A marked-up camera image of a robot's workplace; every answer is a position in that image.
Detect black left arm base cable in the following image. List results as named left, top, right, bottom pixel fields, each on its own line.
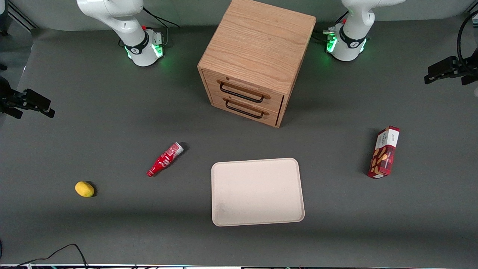
left=313, top=11, right=350, bottom=42

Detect black arm base cable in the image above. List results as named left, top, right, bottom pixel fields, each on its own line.
left=313, top=11, right=350, bottom=42
left=143, top=7, right=180, bottom=29

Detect beige plastic tray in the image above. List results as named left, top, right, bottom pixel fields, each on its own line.
left=211, top=158, right=305, bottom=227

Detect red tartan cookie box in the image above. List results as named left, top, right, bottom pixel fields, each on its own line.
left=367, top=126, right=400, bottom=180

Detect black clamp mount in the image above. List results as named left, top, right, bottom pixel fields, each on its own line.
left=0, top=76, right=56, bottom=120
left=424, top=56, right=478, bottom=86

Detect wooden drawer with smaller handle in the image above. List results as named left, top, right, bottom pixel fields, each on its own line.
left=210, top=93, right=279, bottom=127

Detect smaller black drawer handle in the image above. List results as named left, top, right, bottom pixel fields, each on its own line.
left=225, top=99, right=264, bottom=120

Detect thin black floor cable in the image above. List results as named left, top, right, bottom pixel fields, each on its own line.
left=0, top=244, right=89, bottom=269

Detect wooden drawer cabinet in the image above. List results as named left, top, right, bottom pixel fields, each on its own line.
left=197, top=0, right=317, bottom=129

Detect thick black looped cable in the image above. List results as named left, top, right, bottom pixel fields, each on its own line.
left=457, top=10, right=478, bottom=75

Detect black right arm base cable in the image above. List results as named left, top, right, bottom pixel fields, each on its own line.
left=143, top=7, right=180, bottom=29

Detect wooden drawer with larger handle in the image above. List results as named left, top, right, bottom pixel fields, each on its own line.
left=202, top=69, right=285, bottom=113

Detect yellow lemon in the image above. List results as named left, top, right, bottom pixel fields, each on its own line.
left=75, top=181, right=95, bottom=198

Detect aluminium frame rail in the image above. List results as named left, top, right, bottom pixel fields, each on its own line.
left=7, top=0, right=38, bottom=31

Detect red cola bottle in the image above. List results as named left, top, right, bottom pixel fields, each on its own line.
left=146, top=142, right=185, bottom=178

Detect larger black drawer handle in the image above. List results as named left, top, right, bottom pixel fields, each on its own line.
left=219, top=82, right=265, bottom=103

